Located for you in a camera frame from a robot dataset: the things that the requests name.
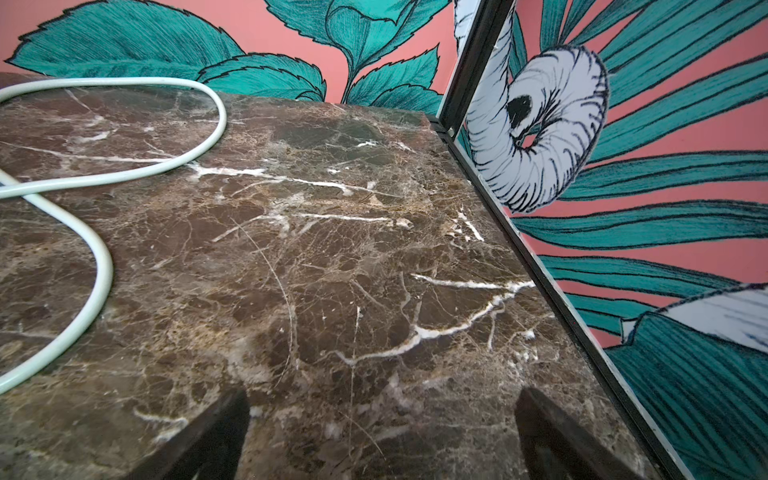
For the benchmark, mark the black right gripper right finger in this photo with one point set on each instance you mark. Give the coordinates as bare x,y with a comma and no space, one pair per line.
555,446

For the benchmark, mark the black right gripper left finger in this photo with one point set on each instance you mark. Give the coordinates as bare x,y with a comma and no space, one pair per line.
209,447

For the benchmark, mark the black enclosure corner post right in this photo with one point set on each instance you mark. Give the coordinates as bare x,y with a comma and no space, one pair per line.
485,29

